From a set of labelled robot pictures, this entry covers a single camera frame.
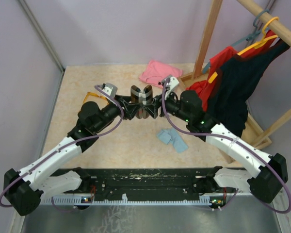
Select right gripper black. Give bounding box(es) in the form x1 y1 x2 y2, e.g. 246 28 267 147
144 88 192 123

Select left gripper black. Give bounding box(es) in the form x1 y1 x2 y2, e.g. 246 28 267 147
93 94 142 132

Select brown striped glasses case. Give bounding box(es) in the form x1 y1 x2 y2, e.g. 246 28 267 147
130 85 153 119

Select light blue cloth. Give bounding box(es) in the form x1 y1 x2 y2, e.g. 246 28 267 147
157 128 189 153

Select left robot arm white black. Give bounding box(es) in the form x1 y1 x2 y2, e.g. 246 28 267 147
1 95 143 216

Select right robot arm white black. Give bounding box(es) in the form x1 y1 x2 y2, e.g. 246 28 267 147
138 90 291 203

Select orange sunglasses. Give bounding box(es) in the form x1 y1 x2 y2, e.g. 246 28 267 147
83 92 108 103

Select folded pink shirt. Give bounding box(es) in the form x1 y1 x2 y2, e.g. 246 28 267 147
139 60 183 88

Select red shirt hanging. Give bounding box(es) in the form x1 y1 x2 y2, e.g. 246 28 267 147
186 30 275 111

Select dark navy shirt hanging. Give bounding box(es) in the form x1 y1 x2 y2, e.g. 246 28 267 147
206 39 290 137

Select wooden clothes rack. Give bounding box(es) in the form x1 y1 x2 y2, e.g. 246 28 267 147
181 0 291 164

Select teal hanger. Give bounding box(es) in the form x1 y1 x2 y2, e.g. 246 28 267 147
203 9 270 73

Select yellow hanger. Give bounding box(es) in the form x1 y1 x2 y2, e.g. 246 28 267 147
202 17 279 86

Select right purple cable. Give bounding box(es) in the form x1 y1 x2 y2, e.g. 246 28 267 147
162 80 291 214

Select purple cable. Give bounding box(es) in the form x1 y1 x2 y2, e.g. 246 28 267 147
0 84 124 213
162 80 291 214

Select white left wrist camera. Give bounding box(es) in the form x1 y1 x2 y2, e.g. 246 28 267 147
102 83 118 99

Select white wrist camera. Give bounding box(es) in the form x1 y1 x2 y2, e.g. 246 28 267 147
102 83 118 99
161 75 179 100

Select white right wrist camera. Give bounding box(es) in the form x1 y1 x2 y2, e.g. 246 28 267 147
161 75 179 100

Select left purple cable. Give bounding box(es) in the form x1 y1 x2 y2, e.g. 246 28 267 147
0 84 124 213

